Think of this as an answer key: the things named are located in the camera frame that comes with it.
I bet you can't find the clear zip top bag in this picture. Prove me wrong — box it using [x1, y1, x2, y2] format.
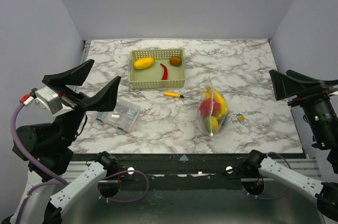
[198, 77, 229, 137]

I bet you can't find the beige perforated plastic basket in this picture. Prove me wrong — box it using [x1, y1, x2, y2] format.
[128, 49, 186, 89]

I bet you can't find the red chili pepper toy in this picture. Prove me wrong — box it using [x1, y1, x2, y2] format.
[160, 63, 168, 80]

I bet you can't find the red tomato toy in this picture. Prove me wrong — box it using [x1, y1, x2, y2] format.
[199, 98, 221, 118]

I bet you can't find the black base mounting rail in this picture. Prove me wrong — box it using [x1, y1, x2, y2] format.
[68, 152, 275, 192]

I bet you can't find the yellow green mango toy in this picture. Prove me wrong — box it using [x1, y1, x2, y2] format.
[204, 116, 219, 134]

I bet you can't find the yellow banana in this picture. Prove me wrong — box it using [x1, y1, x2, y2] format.
[203, 89, 228, 120]
[133, 57, 155, 70]

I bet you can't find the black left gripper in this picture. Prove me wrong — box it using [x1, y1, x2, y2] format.
[45, 59, 121, 146]

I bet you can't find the small yellow blue clip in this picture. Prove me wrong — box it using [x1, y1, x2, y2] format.
[236, 113, 247, 125]

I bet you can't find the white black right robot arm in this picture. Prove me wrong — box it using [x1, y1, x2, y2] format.
[242, 70, 337, 221]

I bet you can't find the brown kiwi toy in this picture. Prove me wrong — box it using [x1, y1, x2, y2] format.
[170, 56, 182, 67]

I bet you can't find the clear plastic box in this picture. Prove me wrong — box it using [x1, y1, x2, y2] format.
[96, 99, 141, 132]

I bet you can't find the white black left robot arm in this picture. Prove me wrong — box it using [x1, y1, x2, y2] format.
[3, 59, 121, 223]

